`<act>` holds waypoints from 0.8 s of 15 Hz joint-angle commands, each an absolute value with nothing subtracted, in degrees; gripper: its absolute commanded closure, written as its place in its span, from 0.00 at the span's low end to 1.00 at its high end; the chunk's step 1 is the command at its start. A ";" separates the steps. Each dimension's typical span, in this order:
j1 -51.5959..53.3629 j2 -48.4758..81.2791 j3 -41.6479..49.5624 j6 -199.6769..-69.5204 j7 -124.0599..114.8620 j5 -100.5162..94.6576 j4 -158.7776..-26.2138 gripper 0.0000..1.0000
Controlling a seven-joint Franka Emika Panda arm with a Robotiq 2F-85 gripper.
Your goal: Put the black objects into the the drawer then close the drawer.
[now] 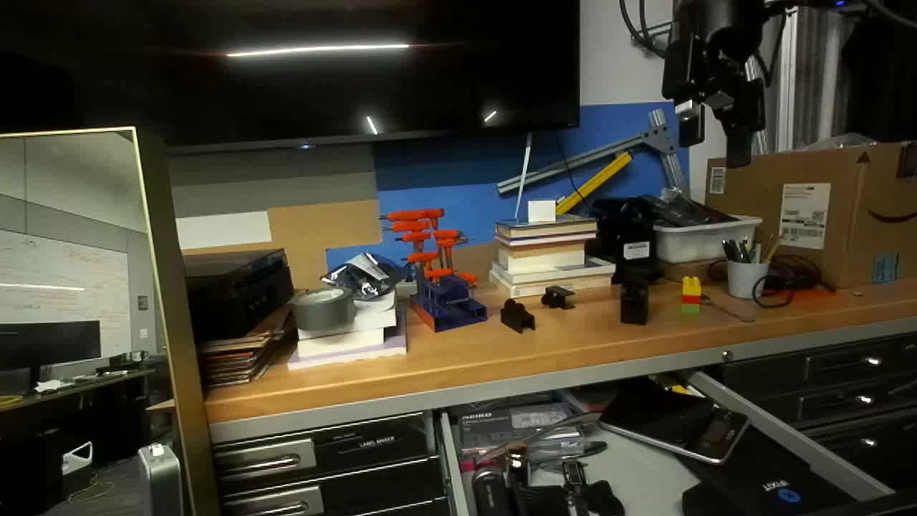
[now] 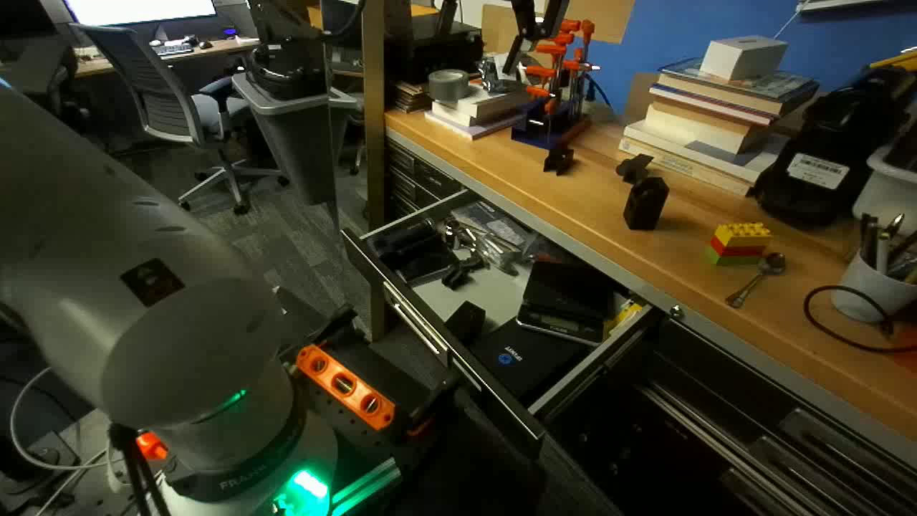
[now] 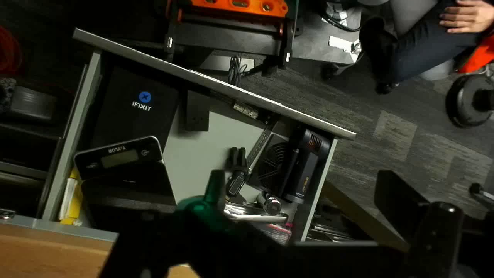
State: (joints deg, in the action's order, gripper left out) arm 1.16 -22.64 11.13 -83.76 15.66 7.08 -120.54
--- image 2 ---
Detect grey office chair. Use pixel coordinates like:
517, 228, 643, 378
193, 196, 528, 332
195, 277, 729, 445
77, 22, 293, 218

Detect dark marker pen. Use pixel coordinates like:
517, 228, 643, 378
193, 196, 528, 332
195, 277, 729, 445
858, 211, 884, 271

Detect metal spoon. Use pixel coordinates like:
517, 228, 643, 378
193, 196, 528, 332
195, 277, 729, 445
722, 249, 792, 313

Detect tall black plastic block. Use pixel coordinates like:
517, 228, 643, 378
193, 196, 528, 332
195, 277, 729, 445
622, 171, 675, 236

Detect clear plastic bags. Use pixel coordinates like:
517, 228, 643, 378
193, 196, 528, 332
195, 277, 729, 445
445, 197, 553, 277

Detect black device with white label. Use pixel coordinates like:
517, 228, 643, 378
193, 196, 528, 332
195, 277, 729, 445
746, 72, 911, 233

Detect bright computer monitor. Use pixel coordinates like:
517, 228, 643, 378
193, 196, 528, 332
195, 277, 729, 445
61, 0, 225, 32

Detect dark drawer cabinet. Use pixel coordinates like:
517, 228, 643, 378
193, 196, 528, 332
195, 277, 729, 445
528, 309, 917, 516

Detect small white box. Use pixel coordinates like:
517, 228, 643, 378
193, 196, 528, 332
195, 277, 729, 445
696, 34, 792, 87

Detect black box with blue logo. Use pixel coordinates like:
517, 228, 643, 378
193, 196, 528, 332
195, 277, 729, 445
471, 319, 602, 412

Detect silver pen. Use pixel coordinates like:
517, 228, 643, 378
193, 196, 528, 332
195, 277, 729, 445
877, 210, 911, 269

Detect yellow item in drawer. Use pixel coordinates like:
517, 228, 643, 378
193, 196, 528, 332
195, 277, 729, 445
606, 293, 650, 339

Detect thick cream book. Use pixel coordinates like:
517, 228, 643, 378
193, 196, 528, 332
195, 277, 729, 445
639, 98, 792, 161

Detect white pen cup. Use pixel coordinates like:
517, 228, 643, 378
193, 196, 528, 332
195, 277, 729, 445
829, 249, 917, 326

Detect grey metal tool drawer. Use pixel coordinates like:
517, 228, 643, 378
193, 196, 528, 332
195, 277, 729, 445
338, 185, 666, 454

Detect stack of books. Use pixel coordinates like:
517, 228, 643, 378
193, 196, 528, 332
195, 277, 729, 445
617, 121, 786, 201

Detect dark cover book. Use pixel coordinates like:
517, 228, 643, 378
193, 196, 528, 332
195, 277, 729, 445
656, 55, 822, 121

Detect black Taylor kitchen scale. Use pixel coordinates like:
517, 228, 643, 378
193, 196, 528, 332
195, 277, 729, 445
517, 256, 622, 350

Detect white plastic bin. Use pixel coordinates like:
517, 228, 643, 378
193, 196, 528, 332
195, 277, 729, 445
852, 111, 917, 237

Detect dark cabinet with silver handles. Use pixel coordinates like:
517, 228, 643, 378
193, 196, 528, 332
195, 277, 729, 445
384, 134, 473, 228

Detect grey trash bin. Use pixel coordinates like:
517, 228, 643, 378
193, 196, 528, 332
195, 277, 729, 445
229, 69, 364, 207

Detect orange hex keys blue stand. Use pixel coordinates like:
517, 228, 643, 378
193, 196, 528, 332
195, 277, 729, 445
507, 13, 602, 151

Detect grey duct tape roll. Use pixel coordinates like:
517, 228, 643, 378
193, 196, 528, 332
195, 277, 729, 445
424, 65, 475, 105

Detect white floor cable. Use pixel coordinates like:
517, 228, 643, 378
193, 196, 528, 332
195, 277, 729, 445
7, 365, 109, 491

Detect red spine book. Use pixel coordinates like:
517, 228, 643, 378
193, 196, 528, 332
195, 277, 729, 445
645, 82, 798, 132

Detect yellow bar tool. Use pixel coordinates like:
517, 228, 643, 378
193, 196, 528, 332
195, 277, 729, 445
865, 42, 917, 81

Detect orange spirit level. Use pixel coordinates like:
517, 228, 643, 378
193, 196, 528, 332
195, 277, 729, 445
289, 342, 401, 435

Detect wooden post panel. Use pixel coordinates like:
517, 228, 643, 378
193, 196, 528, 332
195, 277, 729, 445
359, 0, 392, 343

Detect cork board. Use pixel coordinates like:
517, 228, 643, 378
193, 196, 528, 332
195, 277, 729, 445
480, 0, 639, 58

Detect black ribbed case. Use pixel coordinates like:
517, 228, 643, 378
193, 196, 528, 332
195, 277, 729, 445
374, 218, 465, 287

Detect yellow green red Lego stack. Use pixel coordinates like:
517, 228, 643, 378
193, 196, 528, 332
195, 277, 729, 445
705, 218, 773, 269

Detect black cable loop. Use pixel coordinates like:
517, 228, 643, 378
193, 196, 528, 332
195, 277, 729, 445
801, 280, 917, 359

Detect small black cube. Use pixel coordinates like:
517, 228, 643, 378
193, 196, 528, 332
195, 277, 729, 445
445, 299, 494, 350

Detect background office desk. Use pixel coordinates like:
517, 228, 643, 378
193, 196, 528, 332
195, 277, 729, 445
69, 32, 263, 81

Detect grey metal bracket bar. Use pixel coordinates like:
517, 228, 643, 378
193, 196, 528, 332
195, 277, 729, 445
795, 0, 917, 16

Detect small black tool part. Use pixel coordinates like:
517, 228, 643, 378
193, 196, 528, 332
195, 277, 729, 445
440, 257, 488, 293

